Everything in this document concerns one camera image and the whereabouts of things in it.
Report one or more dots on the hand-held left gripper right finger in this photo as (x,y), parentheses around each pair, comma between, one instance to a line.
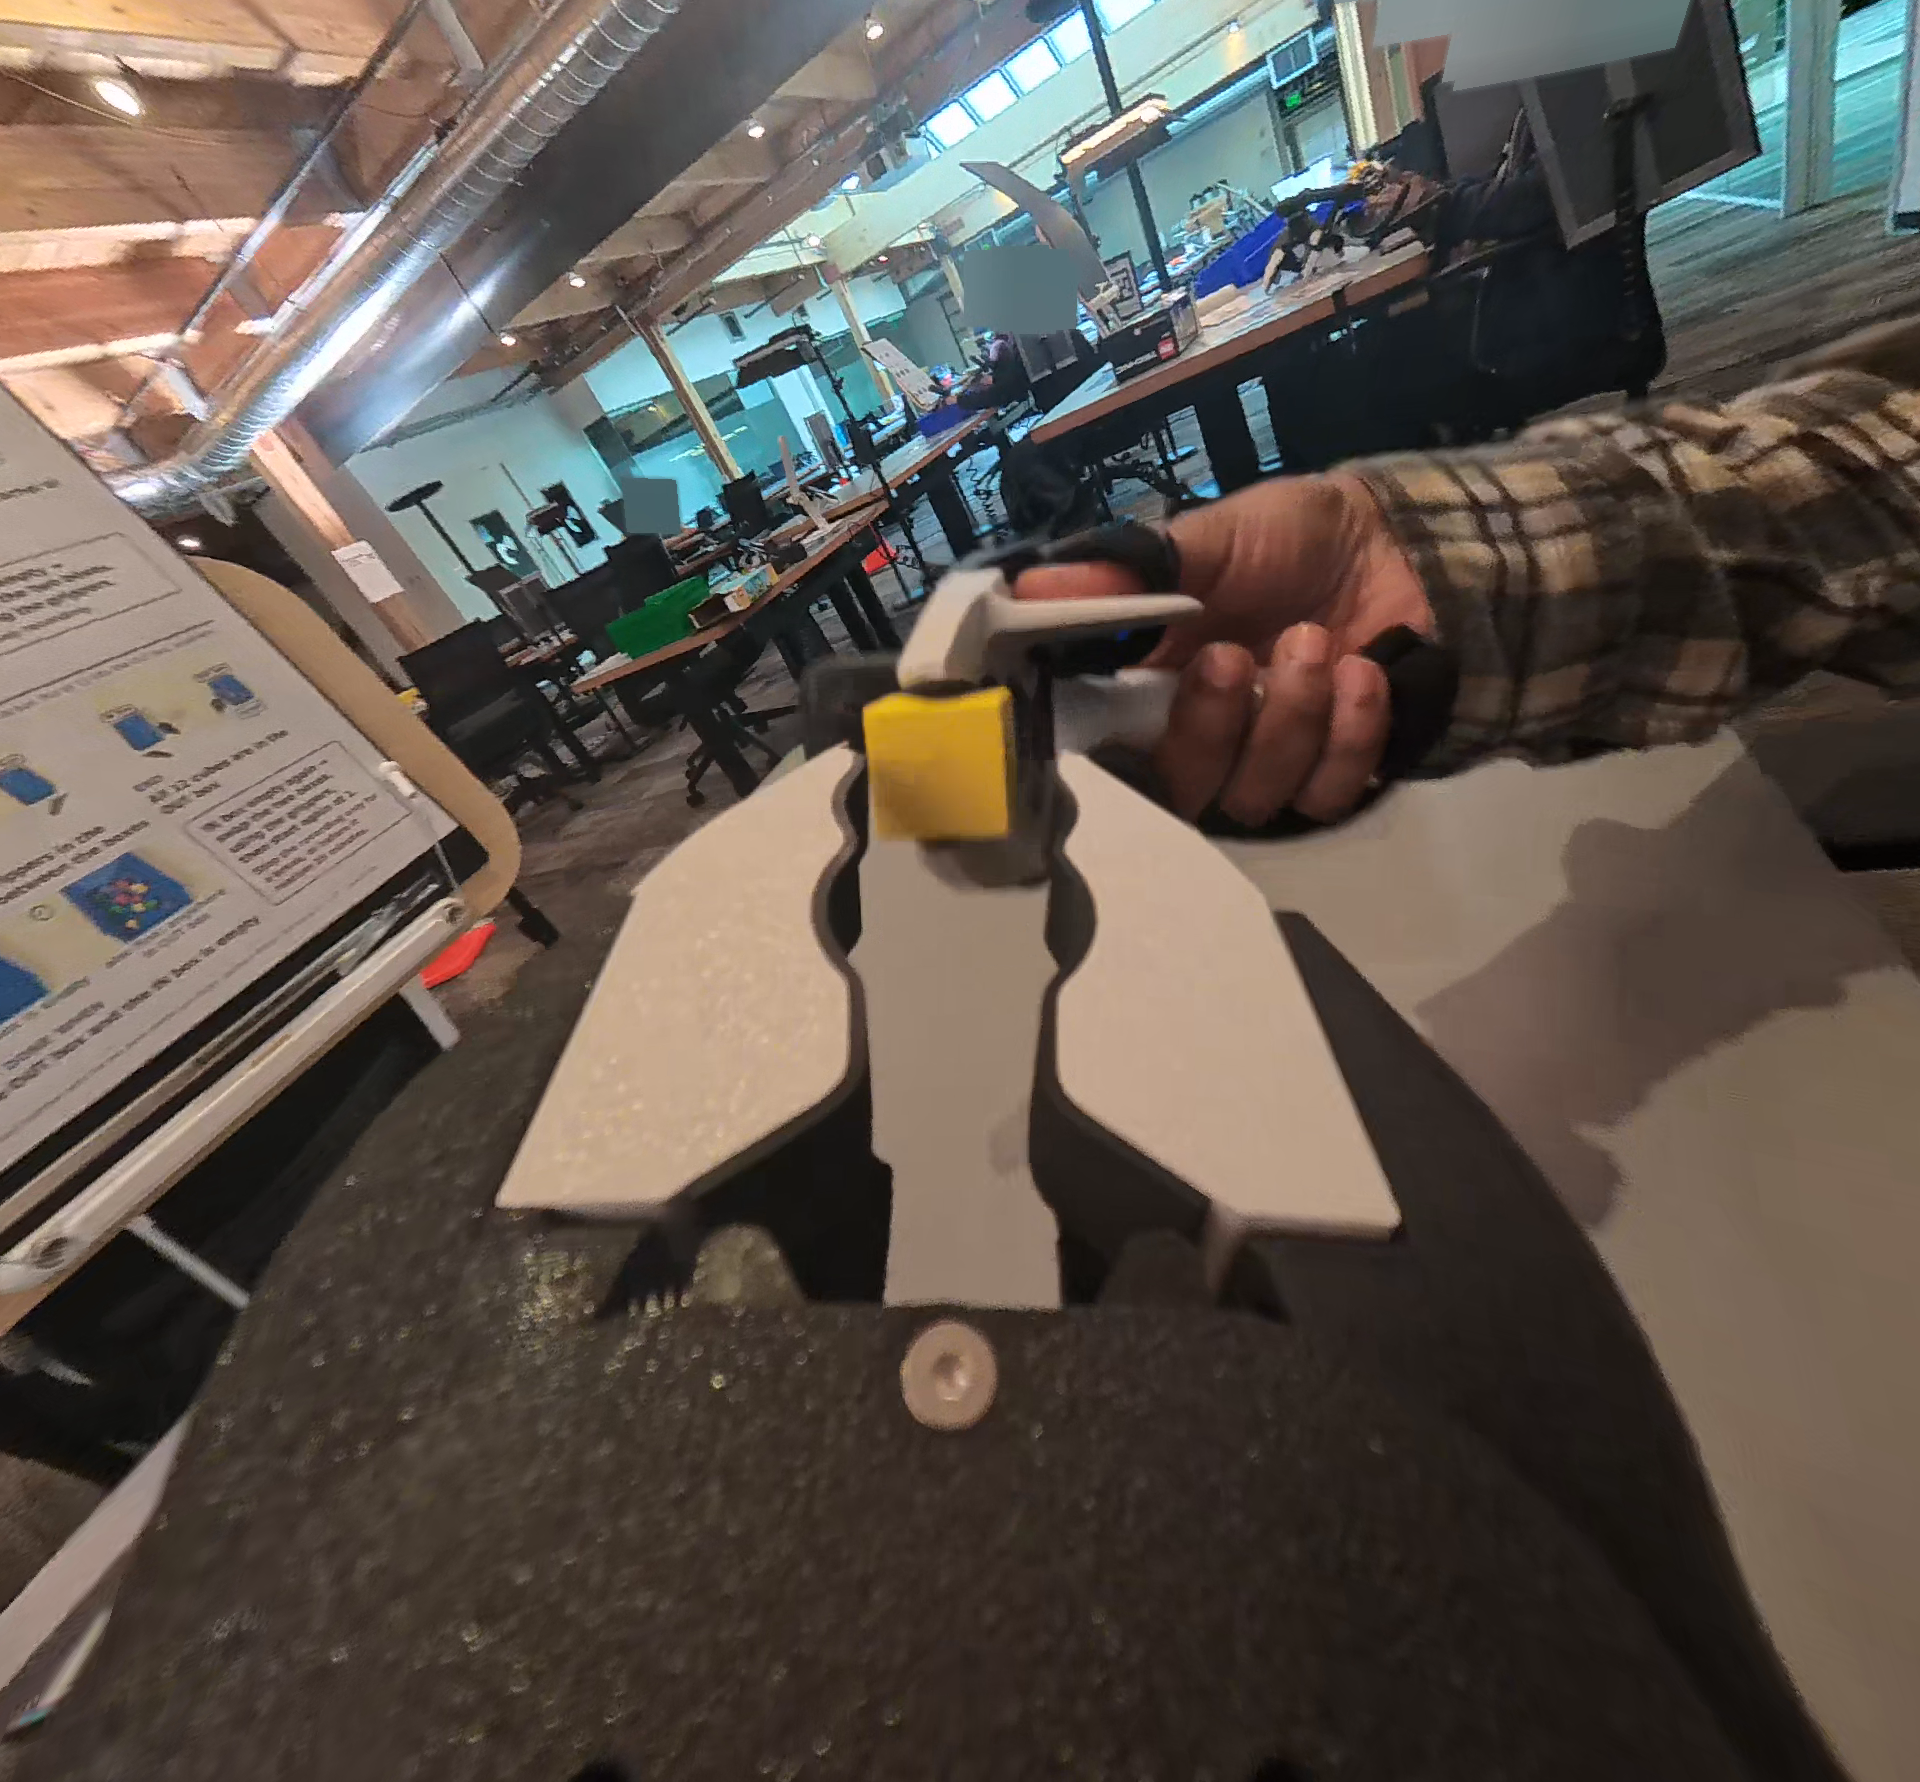
(1217,1047)

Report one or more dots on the person's right forearm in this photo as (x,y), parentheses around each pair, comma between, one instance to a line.
(1650,568)

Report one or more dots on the black cardboard box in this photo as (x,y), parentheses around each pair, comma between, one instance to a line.
(1152,340)

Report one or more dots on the silver spiral ventilation duct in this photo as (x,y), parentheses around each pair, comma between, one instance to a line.
(450,208)

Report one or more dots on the blue storage bin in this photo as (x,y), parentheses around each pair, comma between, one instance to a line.
(953,418)
(1245,255)

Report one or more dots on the black office chair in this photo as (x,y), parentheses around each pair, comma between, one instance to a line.
(481,703)

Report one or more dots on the person's right hand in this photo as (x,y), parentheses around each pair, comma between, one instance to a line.
(1304,568)

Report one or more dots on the yellow wooden cube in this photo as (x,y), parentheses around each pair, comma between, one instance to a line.
(938,771)

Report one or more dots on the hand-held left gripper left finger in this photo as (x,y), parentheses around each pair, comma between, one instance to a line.
(690,1034)

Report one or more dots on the green storage bin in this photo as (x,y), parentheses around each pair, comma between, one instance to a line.
(660,621)

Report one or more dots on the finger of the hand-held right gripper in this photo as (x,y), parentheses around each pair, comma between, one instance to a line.
(1039,792)

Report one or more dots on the black studio light stand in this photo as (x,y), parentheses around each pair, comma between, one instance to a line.
(782,353)

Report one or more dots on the instruction sign on white stand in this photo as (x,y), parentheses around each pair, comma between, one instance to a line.
(151,792)

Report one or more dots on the grey computer monitor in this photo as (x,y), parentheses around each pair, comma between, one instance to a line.
(1667,147)

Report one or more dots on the orange traffic cone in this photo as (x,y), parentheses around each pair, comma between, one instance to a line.
(459,958)

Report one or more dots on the long wooden workbench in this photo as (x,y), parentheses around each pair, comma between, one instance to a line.
(1200,358)
(782,568)

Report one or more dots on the black ceiling duct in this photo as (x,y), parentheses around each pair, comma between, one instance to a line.
(646,185)

